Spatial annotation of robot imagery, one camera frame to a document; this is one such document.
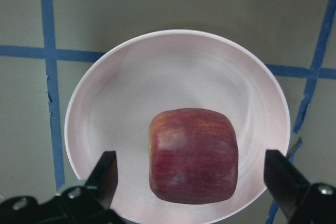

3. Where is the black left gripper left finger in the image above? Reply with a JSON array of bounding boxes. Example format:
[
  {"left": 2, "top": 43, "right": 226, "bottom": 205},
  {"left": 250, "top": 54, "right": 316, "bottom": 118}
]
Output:
[{"left": 55, "top": 151, "right": 118, "bottom": 223}]

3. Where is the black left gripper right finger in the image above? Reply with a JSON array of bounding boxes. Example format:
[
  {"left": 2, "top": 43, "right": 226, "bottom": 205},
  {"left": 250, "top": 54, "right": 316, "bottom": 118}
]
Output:
[{"left": 264, "top": 150, "right": 335, "bottom": 223}]

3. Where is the pink plate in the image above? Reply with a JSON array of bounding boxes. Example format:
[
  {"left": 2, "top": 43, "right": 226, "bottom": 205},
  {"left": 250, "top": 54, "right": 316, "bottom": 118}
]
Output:
[{"left": 64, "top": 30, "right": 291, "bottom": 223}]

